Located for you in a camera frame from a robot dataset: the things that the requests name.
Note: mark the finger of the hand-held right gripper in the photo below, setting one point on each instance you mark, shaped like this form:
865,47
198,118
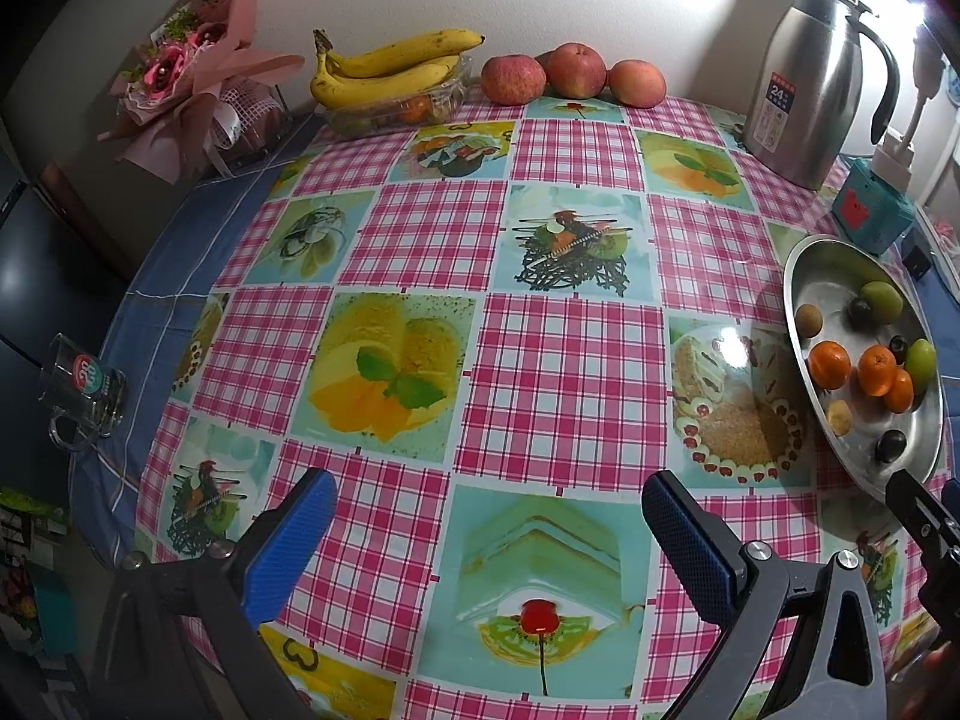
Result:
919,510

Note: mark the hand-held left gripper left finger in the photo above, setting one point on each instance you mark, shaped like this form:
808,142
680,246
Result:
292,547

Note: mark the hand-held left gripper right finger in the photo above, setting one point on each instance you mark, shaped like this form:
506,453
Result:
686,547

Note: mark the dark plum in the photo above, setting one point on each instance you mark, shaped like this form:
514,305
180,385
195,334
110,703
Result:
891,444
860,311
898,347

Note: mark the mandarin orange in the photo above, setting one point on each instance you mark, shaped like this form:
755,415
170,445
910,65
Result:
829,364
901,395
877,370

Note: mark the brown kiwi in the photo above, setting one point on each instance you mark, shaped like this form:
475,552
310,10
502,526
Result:
808,319

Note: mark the silver metal basin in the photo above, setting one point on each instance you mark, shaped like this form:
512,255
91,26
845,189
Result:
825,277

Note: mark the person's right hand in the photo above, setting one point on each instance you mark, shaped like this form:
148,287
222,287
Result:
937,661

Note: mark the pink checkered tablecloth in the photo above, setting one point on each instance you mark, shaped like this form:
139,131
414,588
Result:
570,360

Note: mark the black power adapter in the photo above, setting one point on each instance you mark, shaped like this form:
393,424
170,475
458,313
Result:
916,261

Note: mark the glass mug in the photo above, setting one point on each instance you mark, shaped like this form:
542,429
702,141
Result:
86,390

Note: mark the green packet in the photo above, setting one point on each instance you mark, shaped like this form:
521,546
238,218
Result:
26,504

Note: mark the teal toy box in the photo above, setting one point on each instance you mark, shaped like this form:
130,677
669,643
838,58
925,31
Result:
874,210

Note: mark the white power adapter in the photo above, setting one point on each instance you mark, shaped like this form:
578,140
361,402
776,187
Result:
896,154

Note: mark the dark cabinet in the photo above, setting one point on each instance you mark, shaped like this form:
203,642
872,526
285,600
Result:
45,255

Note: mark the stainless steel thermos jug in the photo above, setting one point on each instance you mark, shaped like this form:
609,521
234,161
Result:
810,90

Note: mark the clear plastic container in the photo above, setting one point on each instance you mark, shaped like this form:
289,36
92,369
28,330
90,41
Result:
405,116

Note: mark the red apple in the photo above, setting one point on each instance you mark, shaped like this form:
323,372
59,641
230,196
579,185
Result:
636,82
574,69
512,79

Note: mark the yellow banana bunch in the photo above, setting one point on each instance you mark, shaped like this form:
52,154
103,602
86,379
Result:
390,79

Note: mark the pink flower bouquet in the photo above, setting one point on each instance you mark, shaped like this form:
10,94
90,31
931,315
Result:
187,67

